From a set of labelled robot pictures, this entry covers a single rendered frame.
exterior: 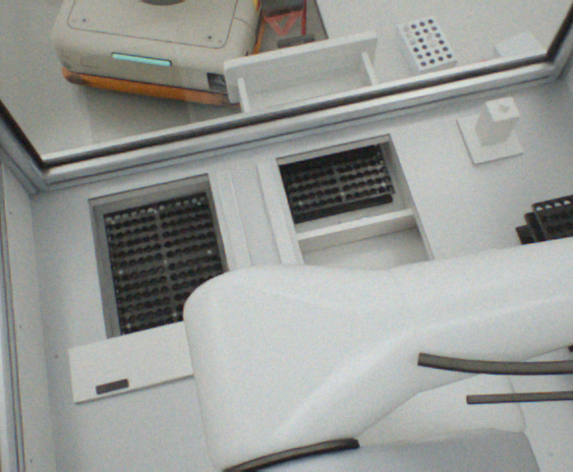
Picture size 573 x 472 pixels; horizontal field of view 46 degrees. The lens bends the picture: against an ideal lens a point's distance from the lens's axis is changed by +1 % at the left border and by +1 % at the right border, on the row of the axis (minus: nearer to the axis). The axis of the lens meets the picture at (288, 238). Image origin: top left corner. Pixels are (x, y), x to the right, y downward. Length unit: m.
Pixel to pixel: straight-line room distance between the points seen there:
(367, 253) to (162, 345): 0.40
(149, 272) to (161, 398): 0.24
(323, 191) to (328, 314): 0.73
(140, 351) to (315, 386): 0.62
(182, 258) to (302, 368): 0.71
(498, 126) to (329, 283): 0.72
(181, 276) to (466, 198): 0.49
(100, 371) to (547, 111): 0.84
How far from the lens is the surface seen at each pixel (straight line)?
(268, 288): 0.43
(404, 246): 1.19
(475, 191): 1.13
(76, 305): 1.07
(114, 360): 1.02
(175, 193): 1.24
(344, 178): 1.19
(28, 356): 1.00
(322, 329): 0.42
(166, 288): 1.13
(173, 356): 1.00
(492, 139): 1.15
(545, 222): 1.07
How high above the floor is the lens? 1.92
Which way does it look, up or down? 67 degrees down
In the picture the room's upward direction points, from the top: 2 degrees counter-clockwise
